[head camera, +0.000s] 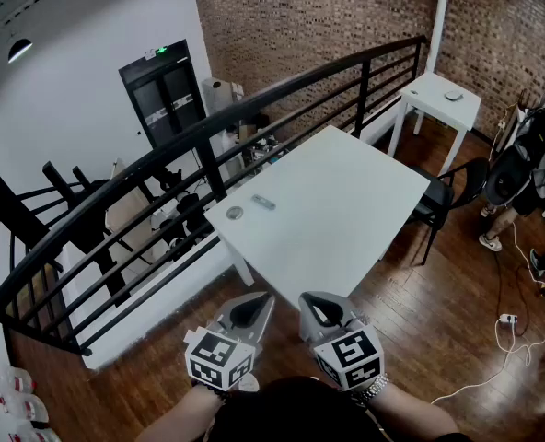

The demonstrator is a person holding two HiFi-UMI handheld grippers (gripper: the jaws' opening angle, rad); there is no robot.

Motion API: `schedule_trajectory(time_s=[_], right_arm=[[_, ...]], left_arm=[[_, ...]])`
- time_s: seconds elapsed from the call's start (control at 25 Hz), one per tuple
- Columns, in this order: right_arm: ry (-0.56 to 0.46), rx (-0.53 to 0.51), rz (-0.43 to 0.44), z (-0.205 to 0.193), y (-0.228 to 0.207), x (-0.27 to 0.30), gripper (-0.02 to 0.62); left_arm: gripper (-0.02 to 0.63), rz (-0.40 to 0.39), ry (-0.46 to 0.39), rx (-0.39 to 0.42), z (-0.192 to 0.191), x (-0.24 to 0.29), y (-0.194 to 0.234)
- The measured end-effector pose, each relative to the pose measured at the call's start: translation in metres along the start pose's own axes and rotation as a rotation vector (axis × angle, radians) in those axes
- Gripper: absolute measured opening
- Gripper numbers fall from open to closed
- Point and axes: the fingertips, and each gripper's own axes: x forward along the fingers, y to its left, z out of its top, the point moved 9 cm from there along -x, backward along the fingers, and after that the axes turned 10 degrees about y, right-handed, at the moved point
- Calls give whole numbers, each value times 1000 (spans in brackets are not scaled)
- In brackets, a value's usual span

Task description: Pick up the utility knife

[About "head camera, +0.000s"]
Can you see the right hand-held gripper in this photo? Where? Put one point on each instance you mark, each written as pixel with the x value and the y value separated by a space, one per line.
pixel 351 359

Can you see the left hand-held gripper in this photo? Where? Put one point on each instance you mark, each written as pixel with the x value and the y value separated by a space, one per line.
pixel 217 359

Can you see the grey utility knife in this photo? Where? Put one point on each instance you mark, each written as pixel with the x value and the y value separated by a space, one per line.
pixel 263 202

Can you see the person's left forearm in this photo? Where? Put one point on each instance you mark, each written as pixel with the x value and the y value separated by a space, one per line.
pixel 180 419

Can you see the person's right forearm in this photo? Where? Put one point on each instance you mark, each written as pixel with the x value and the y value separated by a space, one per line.
pixel 406 415

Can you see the large white table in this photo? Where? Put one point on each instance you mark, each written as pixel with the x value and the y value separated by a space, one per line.
pixel 328 210

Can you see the person's black clothing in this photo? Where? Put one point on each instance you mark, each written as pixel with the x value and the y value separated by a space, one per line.
pixel 295 412

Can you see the beige flat board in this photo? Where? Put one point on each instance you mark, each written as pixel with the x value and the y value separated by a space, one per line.
pixel 132 210

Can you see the black chair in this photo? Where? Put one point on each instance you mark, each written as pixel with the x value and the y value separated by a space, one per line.
pixel 438 194

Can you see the black metal railing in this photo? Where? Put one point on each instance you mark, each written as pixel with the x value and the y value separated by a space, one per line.
pixel 116 187

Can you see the white power adapter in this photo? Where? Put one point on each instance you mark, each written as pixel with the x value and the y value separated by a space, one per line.
pixel 508 319

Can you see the white cardboard box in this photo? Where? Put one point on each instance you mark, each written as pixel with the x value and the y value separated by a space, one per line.
pixel 219 94

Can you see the black double door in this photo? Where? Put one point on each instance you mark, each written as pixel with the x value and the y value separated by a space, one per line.
pixel 162 95

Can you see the small white table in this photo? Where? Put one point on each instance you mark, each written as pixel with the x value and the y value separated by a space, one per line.
pixel 438 104

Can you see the clear bottle with red label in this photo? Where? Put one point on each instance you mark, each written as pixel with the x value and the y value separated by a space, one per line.
pixel 17 379
pixel 35 434
pixel 28 408

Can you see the round grey disc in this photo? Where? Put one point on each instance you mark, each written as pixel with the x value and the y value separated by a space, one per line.
pixel 453 95

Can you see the green exit sign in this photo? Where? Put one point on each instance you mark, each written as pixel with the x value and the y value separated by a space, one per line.
pixel 161 50

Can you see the dome ceiling lamp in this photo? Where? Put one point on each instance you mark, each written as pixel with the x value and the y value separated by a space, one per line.
pixel 19 50

